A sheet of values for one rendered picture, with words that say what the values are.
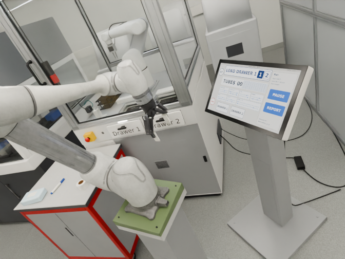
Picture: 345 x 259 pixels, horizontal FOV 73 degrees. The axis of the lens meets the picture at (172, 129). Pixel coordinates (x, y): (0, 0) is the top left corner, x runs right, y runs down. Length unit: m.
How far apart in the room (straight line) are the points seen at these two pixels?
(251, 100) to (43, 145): 0.92
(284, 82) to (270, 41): 3.89
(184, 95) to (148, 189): 0.70
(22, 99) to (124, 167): 0.47
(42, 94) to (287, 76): 0.92
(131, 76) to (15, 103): 0.48
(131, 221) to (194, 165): 0.85
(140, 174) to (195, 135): 0.75
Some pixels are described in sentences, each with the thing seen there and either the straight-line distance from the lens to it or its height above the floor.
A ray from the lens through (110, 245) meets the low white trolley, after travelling 1.90.
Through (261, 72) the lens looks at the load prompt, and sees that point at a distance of 1.19.
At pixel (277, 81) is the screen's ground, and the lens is 1.13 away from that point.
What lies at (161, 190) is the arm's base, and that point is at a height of 0.82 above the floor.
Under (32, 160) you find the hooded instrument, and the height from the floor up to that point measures 0.87.
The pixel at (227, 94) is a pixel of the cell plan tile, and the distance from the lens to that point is 1.29.
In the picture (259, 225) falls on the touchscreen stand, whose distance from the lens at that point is 1.91.
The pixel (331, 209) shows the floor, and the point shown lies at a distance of 2.05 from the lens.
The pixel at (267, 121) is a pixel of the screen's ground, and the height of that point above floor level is 1.00.
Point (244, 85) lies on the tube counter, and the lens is 1.23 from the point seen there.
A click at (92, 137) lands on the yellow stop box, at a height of 0.87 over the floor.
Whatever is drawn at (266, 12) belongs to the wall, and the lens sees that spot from 4.85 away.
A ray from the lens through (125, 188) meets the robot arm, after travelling 1.05.
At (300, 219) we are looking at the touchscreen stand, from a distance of 1.93.
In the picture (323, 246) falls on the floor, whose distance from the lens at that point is 1.89.
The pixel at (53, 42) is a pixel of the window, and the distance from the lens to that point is 1.77.
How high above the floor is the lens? 1.63
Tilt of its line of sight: 30 degrees down
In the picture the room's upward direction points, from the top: 23 degrees counter-clockwise
